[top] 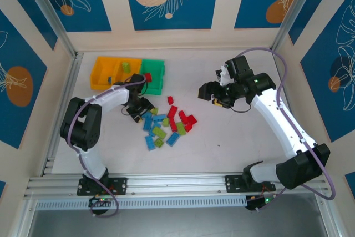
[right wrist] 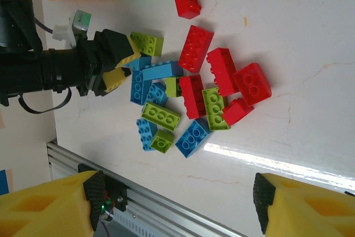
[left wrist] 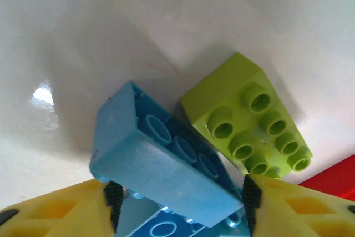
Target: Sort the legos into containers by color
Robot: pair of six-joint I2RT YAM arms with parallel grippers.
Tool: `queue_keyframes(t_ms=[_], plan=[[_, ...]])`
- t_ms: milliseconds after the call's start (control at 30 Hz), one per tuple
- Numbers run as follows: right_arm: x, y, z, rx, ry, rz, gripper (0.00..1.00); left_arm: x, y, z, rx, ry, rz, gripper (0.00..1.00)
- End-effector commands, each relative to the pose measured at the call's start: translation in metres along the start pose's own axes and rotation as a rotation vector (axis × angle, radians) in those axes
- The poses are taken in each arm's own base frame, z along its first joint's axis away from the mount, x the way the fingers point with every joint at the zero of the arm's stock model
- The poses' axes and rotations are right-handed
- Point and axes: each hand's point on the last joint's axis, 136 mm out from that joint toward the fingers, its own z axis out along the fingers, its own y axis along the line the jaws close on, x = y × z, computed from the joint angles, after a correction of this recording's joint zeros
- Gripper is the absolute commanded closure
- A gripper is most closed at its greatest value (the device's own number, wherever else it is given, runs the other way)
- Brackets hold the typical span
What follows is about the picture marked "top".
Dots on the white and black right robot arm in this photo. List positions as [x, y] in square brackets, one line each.
[280, 120]

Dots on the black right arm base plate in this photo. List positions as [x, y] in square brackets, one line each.
[234, 183]

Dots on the aluminium side rail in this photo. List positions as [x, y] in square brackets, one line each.
[48, 165]

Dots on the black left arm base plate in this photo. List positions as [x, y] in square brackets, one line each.
[119, 185]

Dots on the orange plastic bin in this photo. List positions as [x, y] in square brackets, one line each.
[106, 67]

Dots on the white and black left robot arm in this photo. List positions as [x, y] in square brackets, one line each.
[91, 159]

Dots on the red lego brick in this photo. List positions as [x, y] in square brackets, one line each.
[192, 120]
[189, 127]
[148, 76]
[170, 100]
[182, 115]
[173, 125]
[172, 111]

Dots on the green plastic bin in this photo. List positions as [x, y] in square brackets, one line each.
[155, 67]

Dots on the aluminium frame post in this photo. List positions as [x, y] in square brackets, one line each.
[47, 9]
[294, 9]

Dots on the aluminium front rail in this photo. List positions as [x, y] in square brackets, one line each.
[177, 184]

